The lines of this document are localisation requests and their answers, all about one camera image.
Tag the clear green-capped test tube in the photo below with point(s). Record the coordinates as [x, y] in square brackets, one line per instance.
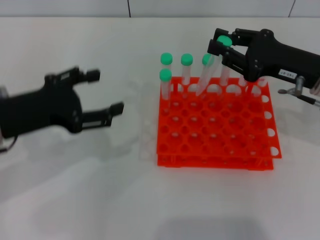
[186, 59]
[224, 40]
[261, 82]
[165, 74]
[206, 59]
[242, 81]
[166, 58]
[225, 73]

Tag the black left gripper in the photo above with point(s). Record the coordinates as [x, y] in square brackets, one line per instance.
[45, 110]

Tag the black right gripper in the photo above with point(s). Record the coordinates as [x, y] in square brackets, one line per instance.
[270, 57]

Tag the orange test tube rack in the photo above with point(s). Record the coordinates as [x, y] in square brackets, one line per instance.
[212, 120]

